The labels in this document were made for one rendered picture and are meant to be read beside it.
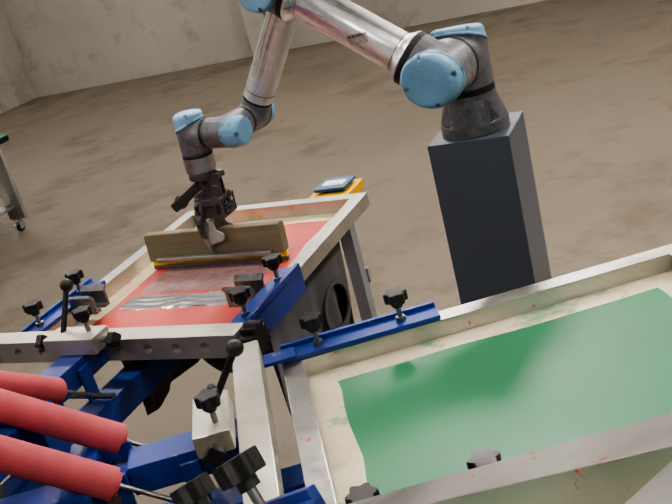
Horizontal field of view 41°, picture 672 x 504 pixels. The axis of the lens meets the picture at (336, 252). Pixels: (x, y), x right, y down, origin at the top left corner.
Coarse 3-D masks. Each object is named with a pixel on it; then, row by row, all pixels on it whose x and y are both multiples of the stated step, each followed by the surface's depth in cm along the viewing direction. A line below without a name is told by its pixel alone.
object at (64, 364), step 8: (104, 352) 184; (56, 360) 179; (64, 360) 178; (72, 360) 177; (80, 360) 177; (88, 360) 179; (96, 360) 182; (104, 360) 184; (48, 368) 177; (56, 368) 176; (64, 368) 175; (72, 368) 175; (96, 368) 181; (56, 376) 172; (64, 376) 173; (72, 376) 175; (72, 384) 175; (80, 384) 177; (64, 400) 173
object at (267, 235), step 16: (240, 224) 227; (256, 224) 223; (272, 224) 221; (160, 240) 236; (176, 240) 234; (192, 240) 232; (224, 240) 228; (240, 240) 226; (256, 240) 224; (272, 240) 222; (160, 256) 238
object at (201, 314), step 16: (288, 224) 249; (304, 224) 246; (320, 224) 242; (304, 240) 234; (224, 272) 227; (240, 272) 224; (256, 272) 221; (272, 272) 219; (208, 288) 219; (176, 320) 206; (192, 320) 204; (208, 320) 202; (224, 320) 200
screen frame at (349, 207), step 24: (192, 216) 266; (240, 216) 260; (264, 216) 257; (288, 216) 254; (336, 216) 234; (312, 240) 222; (336, 240) 226; (144, 264) 244; (312, 264) 213; (120, 288) 234
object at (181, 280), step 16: (160, 272) 238; (176, 272) 235; (192, 272) 232; (208, 272) 230; (144, 288) 230; (160, 288) 227; (176, 288) 225; (192, 288) 222; (112, 320) 216; (128, 320) 213; (144, 320) 211; (160, 320) 208
